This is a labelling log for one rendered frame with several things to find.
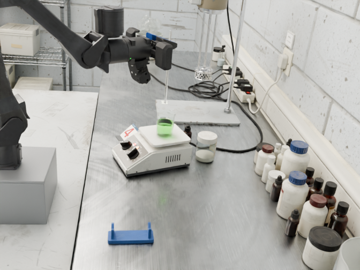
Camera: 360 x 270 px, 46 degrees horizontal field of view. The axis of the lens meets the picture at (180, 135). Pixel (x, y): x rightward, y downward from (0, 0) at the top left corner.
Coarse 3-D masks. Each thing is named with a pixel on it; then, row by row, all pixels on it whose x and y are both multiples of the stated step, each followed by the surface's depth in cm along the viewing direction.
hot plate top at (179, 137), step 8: (144, 128) 124; (152, 128) 124; (176, 128) 126; (144, 136) 120; (152, 136) 120; (176, 136) 121; (184, 136) 122; (152, 144) 116; (160, 144) 116; (168, 144) 117; (176, 144) 118
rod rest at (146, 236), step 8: (112, 224) 92; (112, 232) 91; (120, 232) 94; (128, 232) 94; (136, 232) 94; (144, 232) 94; (152, 232) 95; (112, 240) 91; (120, 240) 91; (128, 240) 92; (136, 240) 92; (144, 240) 92; (152, 240) 92
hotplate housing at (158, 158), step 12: (144, 144) 119; (180, 144) 121; (144, 156) 115; (156, 156) 116; (168, 156) 118; (180, 156) 120; (132, 168) 114; (144, 168) 116; (156, 168) 118; (168, 168) 120
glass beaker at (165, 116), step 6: (162, 108) 120; (168, 108) 120; (162, 114) 120; (168, 114) 121; (174, 114) 119; (156, 120) 118; (162, 120) 116; (168, 120) 116; (174, 120) 118; (156, 126) 119; (162, 126) 117; (168, 126) 117; (156, 132) 119; (162, 132) 118; (168, 132) 118; (162, 138) 119; (168, 138) 119
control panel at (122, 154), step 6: (132, 138) 123; (120, 144) 124; (132, 144) 121; (138, 144) 120; (120, 150) 121; (126, 150) 120; (138, 150) 118; (144, 150) 117; (120, 156) 119; (126, 156) 118; (138, 156) 116; (126, 162) 116; (132, 162) 115
